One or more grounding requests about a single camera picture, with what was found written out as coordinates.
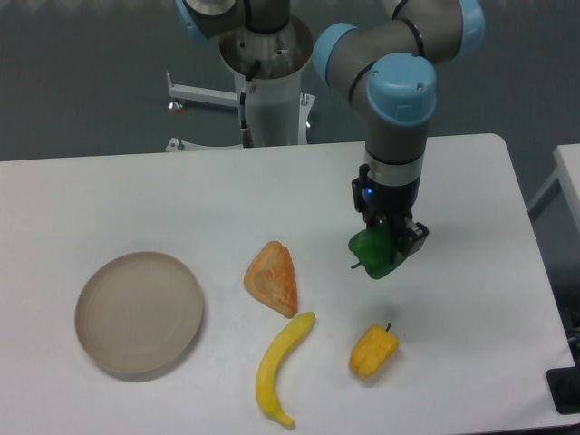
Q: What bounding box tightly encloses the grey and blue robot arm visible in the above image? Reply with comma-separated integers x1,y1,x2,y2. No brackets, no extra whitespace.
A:
177,1,485,279

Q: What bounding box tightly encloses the white side table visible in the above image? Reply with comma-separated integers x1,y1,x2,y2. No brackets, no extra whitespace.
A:
554,143,580,227

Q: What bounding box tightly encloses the yellow toy banana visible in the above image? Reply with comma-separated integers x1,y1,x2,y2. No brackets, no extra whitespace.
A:
255,312,316,430

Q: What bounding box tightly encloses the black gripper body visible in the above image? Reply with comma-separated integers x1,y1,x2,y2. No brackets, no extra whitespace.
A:
352,163,420,225

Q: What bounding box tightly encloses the black cable on pedestal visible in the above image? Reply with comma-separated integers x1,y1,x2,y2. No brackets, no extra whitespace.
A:
238,58,262,149

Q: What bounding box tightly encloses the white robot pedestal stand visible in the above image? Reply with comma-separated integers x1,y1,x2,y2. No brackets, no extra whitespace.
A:
167,15,315,148

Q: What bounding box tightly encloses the green toy bell pepper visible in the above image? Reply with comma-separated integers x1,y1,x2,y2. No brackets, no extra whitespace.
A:
348,223,403,280

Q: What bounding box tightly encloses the yellow toy bell pepper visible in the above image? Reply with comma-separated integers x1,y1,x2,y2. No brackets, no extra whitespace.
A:
348,323,400,379

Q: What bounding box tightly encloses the black device at table edge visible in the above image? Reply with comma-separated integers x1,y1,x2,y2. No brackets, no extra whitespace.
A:
546,366,579,415

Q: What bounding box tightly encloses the beige round plate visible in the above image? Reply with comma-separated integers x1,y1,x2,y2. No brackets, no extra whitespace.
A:
74,252,204,377

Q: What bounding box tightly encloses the orange toy bread slice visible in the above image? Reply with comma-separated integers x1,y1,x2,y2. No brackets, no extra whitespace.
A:
244,240,298,318

